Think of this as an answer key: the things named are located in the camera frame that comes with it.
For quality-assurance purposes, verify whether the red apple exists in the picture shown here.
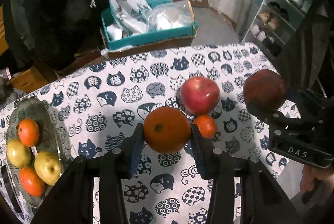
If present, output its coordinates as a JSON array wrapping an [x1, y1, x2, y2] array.
[[243, 69, 287, 110], [180, 77, 220, 115]]

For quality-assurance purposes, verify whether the large orange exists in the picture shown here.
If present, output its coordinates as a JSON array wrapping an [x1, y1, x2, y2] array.
[[19, 167, 45, 197], [143, 107, 191, 154]]

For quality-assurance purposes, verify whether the green-yellow pear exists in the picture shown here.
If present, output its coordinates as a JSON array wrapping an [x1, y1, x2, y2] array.
[[7, 139, 31, 168]]

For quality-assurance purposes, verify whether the person's right hand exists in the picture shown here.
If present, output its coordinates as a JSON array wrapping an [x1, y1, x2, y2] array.
[[300, 165, 334, 194]]

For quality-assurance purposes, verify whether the black smartphone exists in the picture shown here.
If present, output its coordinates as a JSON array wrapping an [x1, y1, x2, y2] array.
[[1, 165, 22, 213]]

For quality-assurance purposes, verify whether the green glass plate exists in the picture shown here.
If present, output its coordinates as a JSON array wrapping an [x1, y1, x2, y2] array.
[[5, 97, 66, 209]]

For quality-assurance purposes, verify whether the small mandarin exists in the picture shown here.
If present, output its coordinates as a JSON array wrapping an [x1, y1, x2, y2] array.
[[18, 118, 40, 147], [193, 115, 217, 139]]

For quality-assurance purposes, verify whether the grey shoe rack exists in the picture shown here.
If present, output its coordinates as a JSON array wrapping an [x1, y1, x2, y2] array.
[[242, 0, 313, 59]]

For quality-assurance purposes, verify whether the cat pattern tablecloth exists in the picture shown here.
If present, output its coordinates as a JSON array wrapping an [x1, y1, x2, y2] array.
[[0, 42, 301, 224]]

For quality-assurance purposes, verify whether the grey clothes pile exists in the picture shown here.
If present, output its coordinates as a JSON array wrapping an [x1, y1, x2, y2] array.
[[0, 68, 27, 109]]

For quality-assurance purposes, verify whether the clear plastic bag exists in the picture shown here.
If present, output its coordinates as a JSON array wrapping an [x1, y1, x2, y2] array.
[[147, 0, 194, 31]]

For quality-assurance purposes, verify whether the black hanging coat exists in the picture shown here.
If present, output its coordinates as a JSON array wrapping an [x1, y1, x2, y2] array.
[[2, 0, 108, 72]]

